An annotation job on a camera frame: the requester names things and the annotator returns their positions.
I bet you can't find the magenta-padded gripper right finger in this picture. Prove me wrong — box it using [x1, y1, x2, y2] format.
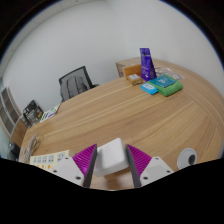
[125, 144, 175, 188]

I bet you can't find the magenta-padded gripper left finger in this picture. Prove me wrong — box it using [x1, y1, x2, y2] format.
[51, 143, 99, 188]

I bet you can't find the white charger block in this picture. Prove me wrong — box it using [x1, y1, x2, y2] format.
[93, 137, 130, 178]

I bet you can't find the cream power strip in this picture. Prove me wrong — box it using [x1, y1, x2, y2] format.
[29, 149, 76, 173]

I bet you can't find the grey round desk grommet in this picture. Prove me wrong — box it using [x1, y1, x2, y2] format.
[176, 147, 198, 171]

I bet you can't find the black armchair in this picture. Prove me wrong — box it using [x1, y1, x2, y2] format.
[6, 141, 21, 161]

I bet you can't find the large dark printed cardboard box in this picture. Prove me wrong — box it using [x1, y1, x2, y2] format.
[22, 99, 45, 128]

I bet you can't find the wooden shelf unit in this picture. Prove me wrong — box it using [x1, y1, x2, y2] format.
[0, 86, 29, 148]

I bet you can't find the small blue box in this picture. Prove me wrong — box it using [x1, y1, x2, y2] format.
[139, 82, 160, 96]

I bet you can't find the green box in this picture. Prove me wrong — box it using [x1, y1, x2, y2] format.
[148, 74, 184, 98]

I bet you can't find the small tan box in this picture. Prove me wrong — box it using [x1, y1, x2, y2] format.
[126, 73, 145, 86]

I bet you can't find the black mesh office chair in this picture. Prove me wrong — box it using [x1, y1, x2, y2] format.
[58, 65, 100, 103]

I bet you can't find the clear plastic packaging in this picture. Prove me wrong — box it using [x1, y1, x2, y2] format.
[153, 66, 184, 81]

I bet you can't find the orange flat box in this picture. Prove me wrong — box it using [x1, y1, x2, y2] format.
[122, 63, 142, 80]

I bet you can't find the purple standing card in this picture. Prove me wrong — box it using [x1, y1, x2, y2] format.
[139, 47, 158, 83]

